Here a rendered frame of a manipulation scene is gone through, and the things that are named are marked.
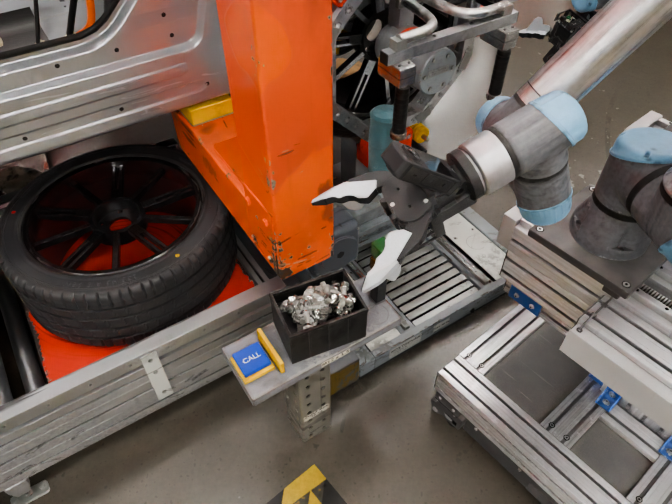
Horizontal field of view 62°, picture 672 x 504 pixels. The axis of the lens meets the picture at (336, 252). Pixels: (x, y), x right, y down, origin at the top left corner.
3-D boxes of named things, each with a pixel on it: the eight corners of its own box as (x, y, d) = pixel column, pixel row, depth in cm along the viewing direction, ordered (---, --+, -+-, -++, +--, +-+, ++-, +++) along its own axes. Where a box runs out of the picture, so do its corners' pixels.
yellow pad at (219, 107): (216, 92, 175) (213, 77, 171) (235, 113, 167) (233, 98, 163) (174, 105, 169) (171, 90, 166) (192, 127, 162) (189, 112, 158)
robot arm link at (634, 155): (638, 172, 110) (668, 112, 101) (679, 218, 101) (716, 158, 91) (581, 179, 109) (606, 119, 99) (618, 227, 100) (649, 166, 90)
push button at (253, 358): (258, 345, 137) (257, 340, 136) (272, 366, 133) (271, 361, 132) (232, 359, 135) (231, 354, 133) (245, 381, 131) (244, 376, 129)
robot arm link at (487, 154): (515, 159, 68) (478, 115, 72) (482, 178, 68) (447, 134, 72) (515, 190, 74) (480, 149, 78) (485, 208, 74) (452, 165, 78)
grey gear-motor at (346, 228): (301, 221, 222) (296, 148, 196) (361, 290, 198) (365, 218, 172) (260, 239, 215) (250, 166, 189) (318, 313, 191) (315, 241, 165)
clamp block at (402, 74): (392, 68, 141) (394, 48, 138) (415, 83, 136) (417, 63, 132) (376, 73, 139) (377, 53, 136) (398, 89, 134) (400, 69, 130)
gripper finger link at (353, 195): (321, 220, 80) (385, 221, 77) (308, 200, 75) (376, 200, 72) (325, 201, 81) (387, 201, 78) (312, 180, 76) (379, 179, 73)
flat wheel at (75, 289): (154, 171, 213) (138, 118, 196) (280, 253, 184) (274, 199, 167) (-15, 272, 178) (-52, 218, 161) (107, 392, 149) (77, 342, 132)
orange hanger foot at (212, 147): (225, 130, 188) (208, 30, 163) (305, 221, 158) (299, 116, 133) (178, 146, 182) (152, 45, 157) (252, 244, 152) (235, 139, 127)
